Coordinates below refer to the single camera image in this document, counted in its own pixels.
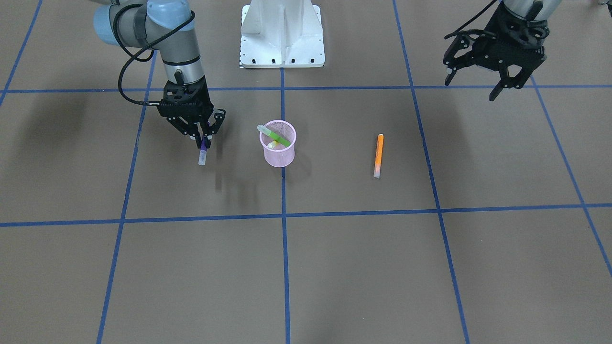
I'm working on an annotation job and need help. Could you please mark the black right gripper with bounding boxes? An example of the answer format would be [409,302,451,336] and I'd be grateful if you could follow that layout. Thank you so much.
[157,76,227,150]

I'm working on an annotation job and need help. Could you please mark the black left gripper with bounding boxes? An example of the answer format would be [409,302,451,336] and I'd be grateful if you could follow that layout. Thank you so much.
[442,5,549,101]

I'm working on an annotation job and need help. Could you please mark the purple highlighter pen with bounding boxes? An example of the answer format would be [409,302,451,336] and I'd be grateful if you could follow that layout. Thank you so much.
[197,138,208,166]

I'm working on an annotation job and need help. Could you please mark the green highlighter pen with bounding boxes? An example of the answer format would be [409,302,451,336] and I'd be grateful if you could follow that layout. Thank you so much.
[257,125,291,148]

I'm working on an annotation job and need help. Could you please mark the yellow highlighter pen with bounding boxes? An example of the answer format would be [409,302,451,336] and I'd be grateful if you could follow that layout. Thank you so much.
[267,140,280,150]

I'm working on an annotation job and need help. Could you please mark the orange highlighter pen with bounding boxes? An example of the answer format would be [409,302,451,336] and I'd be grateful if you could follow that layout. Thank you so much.
[373,133,384,178]

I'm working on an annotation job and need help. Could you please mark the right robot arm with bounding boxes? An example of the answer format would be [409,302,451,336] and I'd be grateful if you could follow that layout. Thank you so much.
[93,0,226,150]

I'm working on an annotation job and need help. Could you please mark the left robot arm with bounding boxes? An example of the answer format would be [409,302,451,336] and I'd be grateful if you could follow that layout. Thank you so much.
[442,0,560,101]

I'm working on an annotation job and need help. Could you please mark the pink mesh pen holder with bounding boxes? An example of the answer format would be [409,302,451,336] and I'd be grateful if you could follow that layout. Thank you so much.
[259,120,297,168]

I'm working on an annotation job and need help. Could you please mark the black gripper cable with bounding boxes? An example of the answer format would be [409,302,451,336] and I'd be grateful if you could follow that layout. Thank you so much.
[118,10,197,107]

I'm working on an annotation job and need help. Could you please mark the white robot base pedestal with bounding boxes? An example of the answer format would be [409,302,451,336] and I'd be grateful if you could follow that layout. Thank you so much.
[239,0,326,68]

